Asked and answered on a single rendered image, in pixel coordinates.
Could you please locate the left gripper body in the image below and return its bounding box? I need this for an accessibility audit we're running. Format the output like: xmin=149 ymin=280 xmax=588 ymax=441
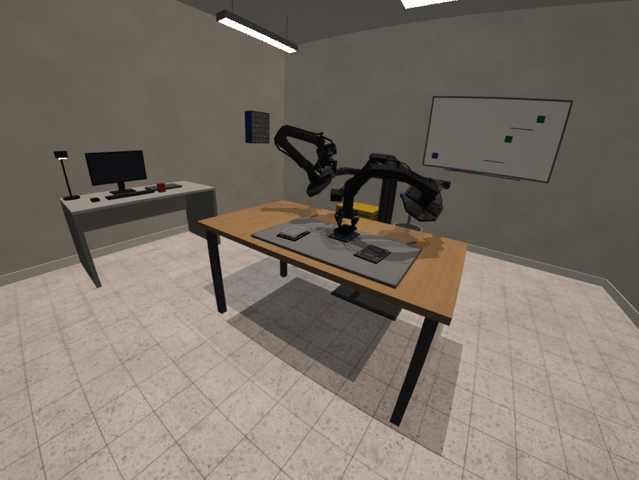
xmin=336 ymin=203 xmax=358 ymax=220

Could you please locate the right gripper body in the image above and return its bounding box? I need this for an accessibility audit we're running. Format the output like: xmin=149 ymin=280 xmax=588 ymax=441
xmin=317 ymin=152 xmax=337 ymax=169

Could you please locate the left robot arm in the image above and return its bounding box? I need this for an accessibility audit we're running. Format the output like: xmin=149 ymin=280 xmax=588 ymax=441
xmin=331 ymin=153 xmax=442 ymax=216

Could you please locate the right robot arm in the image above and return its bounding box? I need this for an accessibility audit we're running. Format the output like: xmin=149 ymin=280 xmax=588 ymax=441
xmin=275 ymin=126 xmax=337 ymax=190

